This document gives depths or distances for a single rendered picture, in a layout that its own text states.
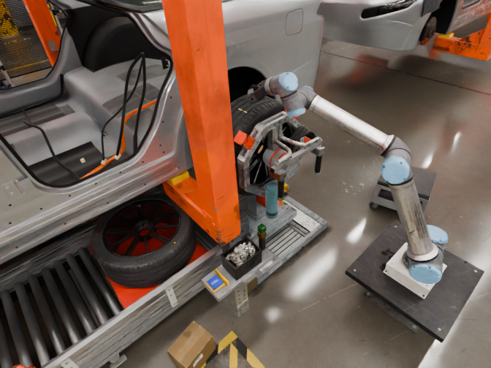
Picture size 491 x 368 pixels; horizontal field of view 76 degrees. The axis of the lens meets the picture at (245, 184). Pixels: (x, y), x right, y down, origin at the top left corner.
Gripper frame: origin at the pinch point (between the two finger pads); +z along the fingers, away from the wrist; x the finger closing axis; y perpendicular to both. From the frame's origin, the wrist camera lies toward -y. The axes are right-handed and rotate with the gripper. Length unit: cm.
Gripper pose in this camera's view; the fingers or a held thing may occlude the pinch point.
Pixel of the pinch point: (248, 95)
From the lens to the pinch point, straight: 187.3
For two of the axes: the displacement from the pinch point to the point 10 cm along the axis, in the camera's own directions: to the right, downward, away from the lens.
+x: -4.9, -7.9, -3.7
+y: 7.1, -6.0, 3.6
